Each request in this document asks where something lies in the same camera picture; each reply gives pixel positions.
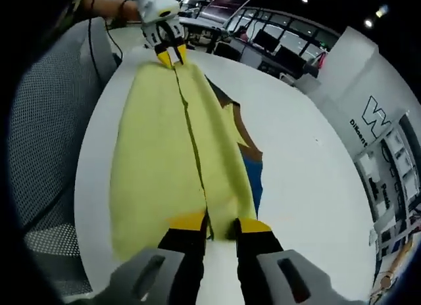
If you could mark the black computer monitor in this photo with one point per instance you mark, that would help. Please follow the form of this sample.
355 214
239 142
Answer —
289 60
267 40

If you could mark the yellow raglan garment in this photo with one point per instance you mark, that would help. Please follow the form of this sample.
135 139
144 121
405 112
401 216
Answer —
158 154

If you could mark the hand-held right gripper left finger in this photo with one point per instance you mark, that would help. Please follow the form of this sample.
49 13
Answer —
184 246

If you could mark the grey mesh chair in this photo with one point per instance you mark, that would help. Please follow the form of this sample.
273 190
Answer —
49 121

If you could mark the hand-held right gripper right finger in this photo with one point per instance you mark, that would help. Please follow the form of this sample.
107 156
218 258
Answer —
256 249

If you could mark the large display screen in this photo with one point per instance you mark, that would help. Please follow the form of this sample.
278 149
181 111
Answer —
227 6

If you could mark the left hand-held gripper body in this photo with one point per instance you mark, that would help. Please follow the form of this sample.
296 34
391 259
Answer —
154 6

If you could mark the pink hanging bag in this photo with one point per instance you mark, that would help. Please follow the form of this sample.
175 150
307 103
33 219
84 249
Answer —
321 60

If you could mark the dark office chair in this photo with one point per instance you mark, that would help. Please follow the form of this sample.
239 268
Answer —
226 50

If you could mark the grey metal shelving unit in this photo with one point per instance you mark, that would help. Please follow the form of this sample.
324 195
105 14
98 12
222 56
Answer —
399 160

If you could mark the long white office desk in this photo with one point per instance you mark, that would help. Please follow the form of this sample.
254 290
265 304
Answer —
197 22

